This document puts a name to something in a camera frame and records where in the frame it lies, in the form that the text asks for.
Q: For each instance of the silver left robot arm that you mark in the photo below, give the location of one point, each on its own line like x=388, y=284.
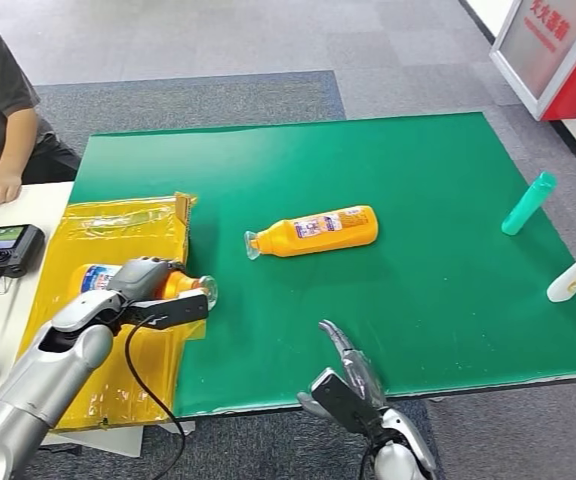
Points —
x=43, y=378

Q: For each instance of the black handheld controller with screen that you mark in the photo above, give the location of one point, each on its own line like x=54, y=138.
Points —
x=5, y=249

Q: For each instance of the teal plastic bottle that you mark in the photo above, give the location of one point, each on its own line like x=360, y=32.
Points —
x=528, y=204

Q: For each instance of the red and white cabinet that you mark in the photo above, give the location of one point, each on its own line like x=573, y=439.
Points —
x=551, y=53

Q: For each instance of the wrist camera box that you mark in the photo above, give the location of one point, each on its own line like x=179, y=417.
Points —
x=172, y=311
x=343, y=401

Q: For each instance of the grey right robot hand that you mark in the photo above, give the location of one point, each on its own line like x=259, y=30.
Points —
x=360, y=378

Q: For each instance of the orange bottle with clear cap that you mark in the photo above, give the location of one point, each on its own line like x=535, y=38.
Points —
x=92, y=278
x=318, y=232

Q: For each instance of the green table mat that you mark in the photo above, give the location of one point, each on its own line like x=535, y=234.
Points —
x=318, y=166

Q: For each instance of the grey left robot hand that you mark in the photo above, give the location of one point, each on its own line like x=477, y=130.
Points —
x=140, y=278

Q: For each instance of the yellow plastic wrapped box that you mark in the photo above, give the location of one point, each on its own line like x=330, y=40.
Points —
x=118, y=228

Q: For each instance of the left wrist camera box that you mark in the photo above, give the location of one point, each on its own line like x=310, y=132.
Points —
x=172, y=311

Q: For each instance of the person's forearm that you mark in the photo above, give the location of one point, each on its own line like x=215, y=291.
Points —
x=15, y=142

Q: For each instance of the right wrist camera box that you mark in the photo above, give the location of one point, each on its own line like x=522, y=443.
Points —
x=343, y=401

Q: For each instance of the grey table foot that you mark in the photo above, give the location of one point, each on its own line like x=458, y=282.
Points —
x=180, y=428

